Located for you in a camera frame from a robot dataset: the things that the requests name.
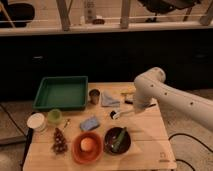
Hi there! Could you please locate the blue sponge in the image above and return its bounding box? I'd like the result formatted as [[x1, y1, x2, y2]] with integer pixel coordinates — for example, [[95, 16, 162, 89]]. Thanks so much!
[[80, 116, 100, 131]]

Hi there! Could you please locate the white handled dish brush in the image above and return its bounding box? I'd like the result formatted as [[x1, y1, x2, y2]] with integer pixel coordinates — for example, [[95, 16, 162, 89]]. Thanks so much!
[[109, 103, 157, 120]]

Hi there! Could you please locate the green vegetable in bowl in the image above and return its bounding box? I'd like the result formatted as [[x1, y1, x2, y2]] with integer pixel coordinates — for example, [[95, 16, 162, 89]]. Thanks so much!
[[111, 127, 126, 152]]

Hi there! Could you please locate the folded grey blue cloth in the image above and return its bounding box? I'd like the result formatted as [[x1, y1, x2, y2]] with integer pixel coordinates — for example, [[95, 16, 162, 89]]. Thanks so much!
[[101, 91, 120, 107]]

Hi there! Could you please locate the dark brown bowl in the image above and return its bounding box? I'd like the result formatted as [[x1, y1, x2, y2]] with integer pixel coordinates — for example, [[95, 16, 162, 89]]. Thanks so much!
[[104, 127, 131, 155]]

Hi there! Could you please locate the small metal cup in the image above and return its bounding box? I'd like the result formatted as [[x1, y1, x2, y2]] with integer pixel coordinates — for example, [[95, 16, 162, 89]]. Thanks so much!
[[89, 89, 100, 105]]

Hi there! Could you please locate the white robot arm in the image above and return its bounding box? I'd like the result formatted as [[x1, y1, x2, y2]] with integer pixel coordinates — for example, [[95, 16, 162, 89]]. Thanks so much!
[[133, 67, 213, 132]]

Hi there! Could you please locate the black cable on floor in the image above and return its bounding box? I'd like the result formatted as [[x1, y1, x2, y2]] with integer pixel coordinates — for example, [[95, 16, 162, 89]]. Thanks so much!
[[167, 132, 213, 171]]

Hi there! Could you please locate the black office chair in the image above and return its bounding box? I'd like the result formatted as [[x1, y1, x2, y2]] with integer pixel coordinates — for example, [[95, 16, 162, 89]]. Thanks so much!
[[137, 0, 202, 23]]

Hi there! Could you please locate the yellow banana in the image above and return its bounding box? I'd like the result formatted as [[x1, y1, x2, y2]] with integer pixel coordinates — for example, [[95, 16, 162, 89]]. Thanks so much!
[[121, 89, 135, 95]]

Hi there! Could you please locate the dark red round object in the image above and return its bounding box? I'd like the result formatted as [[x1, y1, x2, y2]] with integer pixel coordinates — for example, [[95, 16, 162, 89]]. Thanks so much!
[[92, 19, 105, 25]]

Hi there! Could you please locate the white round container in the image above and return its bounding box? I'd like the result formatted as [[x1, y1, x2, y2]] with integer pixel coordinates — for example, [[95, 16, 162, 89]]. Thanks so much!
[[27, 113, 46, 132]]

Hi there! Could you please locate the orange fruit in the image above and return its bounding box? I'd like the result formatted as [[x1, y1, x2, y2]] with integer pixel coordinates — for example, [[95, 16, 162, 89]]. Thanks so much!
[[80, 138, 94, 152]]

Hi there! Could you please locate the green plastic tray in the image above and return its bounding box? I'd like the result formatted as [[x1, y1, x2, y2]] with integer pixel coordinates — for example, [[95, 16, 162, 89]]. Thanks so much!
[[33, 76, 88, 111]]

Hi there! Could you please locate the green plastic cup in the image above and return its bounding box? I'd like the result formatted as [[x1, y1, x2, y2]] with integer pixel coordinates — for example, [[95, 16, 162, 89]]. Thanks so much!
[[47, 109, 62, 125]]

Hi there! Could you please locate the orange bowl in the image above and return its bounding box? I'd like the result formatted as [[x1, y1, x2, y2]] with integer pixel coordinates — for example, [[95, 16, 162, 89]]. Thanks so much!
[[71, 131, 103, 164]]

